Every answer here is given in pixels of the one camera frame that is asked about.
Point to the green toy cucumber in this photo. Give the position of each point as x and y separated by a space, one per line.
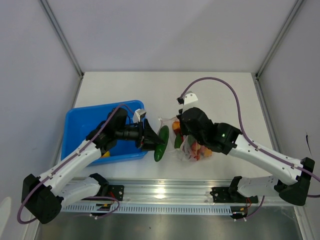
161 147

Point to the right aluminium frame post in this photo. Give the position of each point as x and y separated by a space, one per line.
280 36

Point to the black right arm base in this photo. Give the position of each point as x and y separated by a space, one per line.
230 195

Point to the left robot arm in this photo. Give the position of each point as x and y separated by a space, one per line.
45 195

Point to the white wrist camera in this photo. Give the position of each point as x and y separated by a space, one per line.
188 101
138 115

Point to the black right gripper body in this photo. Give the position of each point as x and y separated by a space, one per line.
184 130

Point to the left aluminium frame post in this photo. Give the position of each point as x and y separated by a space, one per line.
52 19

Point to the yellow toy pepper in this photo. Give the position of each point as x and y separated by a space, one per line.
106 154

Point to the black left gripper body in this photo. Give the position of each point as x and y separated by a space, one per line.
142 137

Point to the white slotted cable duct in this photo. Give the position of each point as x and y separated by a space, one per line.
98 208

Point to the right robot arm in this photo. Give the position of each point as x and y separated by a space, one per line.
289 178

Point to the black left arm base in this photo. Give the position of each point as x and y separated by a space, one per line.
113 191

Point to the red toy strawberry bunch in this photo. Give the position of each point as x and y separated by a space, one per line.
188 149

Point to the aluminium mounting rail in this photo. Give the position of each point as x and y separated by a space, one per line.
168 192

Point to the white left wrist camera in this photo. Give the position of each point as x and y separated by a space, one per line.
138 115

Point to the aluminium frame post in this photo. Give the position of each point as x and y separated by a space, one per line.
280 36
52 19

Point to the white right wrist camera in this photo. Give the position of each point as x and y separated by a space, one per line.
188 101

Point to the blue plastic bin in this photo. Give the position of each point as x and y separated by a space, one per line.
79 122

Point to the orange toy meat slice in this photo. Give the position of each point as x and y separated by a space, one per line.
176 127

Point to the clear zip top bag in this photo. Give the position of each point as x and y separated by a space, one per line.
170 151

